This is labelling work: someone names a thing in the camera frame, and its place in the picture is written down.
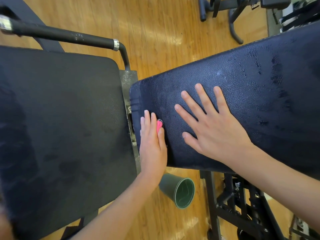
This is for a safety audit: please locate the dark green plastic bucket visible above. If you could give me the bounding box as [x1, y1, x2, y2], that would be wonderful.
[159, 172, 196, 209]

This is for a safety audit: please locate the person's left hand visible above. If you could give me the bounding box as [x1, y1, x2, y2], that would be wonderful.
[139, 110, 168, 187]

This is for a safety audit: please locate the person's right hand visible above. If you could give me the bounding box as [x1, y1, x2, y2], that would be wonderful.
[174, 83, 254, 167]

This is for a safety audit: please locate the person's left forearm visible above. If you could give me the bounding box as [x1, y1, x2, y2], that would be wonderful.
[70, 175, 161, 240]

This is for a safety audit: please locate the person's right forearm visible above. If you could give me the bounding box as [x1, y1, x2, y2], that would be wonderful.
[235, 145, 320, 230]

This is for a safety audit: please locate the black gym machine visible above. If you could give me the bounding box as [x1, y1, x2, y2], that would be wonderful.
[198, 0, 292, 45]

